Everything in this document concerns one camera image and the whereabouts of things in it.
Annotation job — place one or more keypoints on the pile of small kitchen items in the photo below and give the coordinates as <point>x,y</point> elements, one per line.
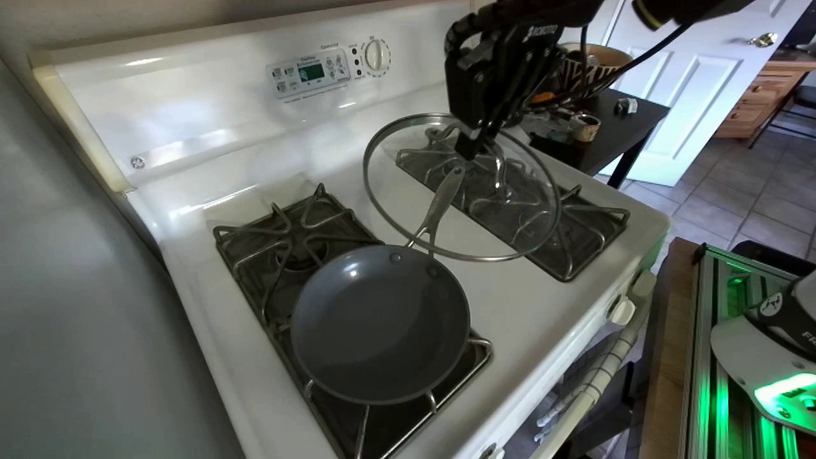
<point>549,127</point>

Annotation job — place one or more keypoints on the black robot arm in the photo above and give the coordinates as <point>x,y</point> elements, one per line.
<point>544,9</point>

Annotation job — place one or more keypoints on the white and black robot base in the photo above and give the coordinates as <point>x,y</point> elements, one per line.
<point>766,349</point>

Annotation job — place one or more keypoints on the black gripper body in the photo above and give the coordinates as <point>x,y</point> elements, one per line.
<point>488,73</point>

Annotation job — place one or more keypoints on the small brown round cup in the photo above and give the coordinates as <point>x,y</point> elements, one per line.
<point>588,129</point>

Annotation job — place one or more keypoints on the black side table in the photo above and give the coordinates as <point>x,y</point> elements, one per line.
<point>634,136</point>

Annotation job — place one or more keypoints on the wooden cabinet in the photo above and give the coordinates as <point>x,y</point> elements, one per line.
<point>757,99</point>

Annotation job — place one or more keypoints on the gray frying pan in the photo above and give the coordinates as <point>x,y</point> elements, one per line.
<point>384,327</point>

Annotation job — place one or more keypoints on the green lit metal frame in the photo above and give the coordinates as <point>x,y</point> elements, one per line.
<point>722,281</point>

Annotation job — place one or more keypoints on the zebra pattern bowl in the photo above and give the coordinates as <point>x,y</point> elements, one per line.
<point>600,73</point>

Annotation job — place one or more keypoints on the clear glass pan lid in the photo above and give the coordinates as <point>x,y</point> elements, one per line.
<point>520,225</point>

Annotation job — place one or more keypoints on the white panel door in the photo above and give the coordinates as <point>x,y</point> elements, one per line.
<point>706,118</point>

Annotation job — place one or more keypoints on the black cast iron burner grate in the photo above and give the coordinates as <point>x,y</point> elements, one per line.
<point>257,245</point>
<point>588,231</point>

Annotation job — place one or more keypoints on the white gas stove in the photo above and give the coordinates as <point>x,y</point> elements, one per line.
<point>511,298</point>

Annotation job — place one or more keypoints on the small gray round object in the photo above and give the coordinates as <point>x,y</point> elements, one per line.
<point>627,106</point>

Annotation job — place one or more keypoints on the brown wooden board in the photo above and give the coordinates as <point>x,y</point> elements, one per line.
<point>666,357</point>

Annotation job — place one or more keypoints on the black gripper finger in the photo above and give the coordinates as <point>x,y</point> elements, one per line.
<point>497,132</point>
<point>467,143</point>

